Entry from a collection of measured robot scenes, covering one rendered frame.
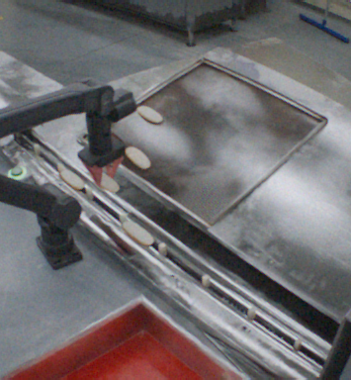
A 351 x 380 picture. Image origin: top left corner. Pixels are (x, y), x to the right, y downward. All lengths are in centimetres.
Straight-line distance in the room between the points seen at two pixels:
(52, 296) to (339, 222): 70
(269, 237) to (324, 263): 16
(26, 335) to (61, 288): 17
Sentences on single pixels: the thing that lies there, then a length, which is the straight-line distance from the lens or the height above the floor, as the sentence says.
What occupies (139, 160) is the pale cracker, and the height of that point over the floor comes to 91.
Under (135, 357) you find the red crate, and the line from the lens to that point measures 121.
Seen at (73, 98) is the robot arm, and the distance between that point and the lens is 124.
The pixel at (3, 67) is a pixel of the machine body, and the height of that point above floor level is 82.
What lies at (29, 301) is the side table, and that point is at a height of 82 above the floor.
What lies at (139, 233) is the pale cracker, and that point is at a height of 86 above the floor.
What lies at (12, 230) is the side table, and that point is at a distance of 154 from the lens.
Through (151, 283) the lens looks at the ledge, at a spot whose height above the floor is 86.
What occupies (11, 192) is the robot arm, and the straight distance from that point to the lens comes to 122.
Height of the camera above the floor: 182
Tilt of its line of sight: 39 degrees down
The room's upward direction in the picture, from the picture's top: 1 degrees counter-clockwise
